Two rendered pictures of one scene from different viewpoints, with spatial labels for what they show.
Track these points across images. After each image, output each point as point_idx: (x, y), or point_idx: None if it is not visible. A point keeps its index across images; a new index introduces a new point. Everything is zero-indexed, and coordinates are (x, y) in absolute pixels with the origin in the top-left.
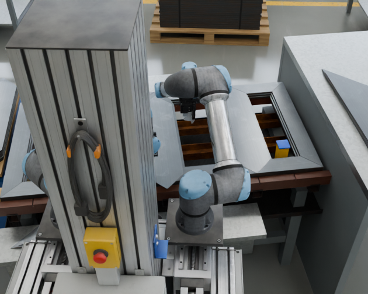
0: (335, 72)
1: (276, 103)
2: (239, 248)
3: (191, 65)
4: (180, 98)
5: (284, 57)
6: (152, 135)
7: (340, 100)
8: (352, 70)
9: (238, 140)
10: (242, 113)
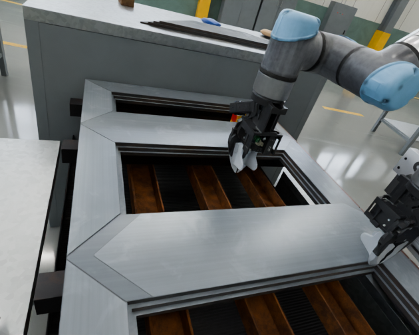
0: (146, 20)
1: (141, 97)
2: None
3: (300, 12)
4: (272, 124)
5: (46, 44)
6: None
7: (210, 35)
8: (144, 16)
9: None
10: (171, 125)
